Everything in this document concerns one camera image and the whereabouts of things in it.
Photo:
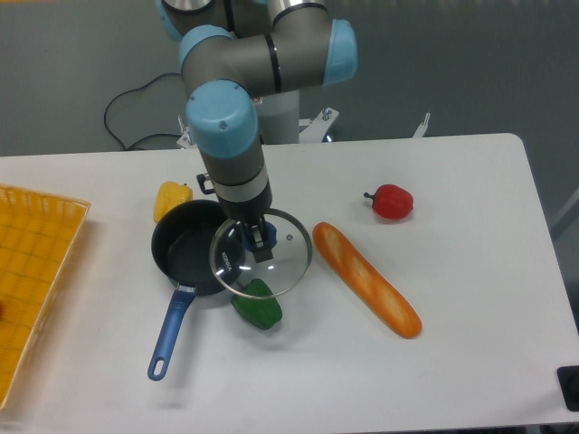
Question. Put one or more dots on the black object at table edge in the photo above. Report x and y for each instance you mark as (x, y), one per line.
(568, 377)

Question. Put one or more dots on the orange toy baguette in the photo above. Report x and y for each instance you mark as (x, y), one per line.
(378, 294)

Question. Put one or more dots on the red toy bell pepper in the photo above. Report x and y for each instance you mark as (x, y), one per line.
(391, 202)

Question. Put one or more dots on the yellow toy bell pepper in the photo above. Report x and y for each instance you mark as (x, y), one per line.
(169, 195)

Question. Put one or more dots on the dark pot with blue handle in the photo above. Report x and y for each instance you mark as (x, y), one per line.
(180, 247)

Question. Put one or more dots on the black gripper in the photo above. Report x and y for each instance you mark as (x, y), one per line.
(251, 213)

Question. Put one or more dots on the glass lid with blue knob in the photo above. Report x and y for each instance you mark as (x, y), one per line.
(235, 267)

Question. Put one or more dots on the green toy bell pepper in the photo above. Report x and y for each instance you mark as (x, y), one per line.
(263, 311)

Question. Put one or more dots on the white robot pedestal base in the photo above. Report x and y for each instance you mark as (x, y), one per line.
(280, 122)

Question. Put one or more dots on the yellow plastic basket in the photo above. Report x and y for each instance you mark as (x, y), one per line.
(38, 232)

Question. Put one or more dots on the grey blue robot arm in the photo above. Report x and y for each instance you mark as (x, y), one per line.
(233, 52)

